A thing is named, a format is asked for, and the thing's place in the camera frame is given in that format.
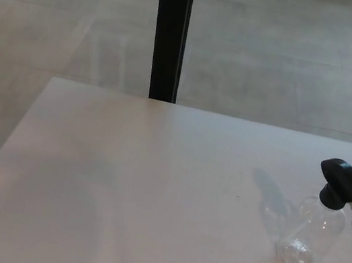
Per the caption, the black vertical window post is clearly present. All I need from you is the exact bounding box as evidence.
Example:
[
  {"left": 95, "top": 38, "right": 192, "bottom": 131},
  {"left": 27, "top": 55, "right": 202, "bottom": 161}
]
[{"left": 139, "top": 0, "right": 195, "bottom": 104}]

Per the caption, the clear plastic spray bottle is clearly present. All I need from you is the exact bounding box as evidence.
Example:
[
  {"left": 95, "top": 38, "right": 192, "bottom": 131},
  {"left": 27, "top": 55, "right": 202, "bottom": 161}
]
[{"left": 271, "top": 188, "right": 351, "bottom": 263}]

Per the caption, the black trigger spray lid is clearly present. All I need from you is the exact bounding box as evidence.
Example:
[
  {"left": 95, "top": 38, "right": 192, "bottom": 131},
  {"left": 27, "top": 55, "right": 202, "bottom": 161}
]
[{"left": 310, "top": 155, "right": 352, "bottom": 233}]

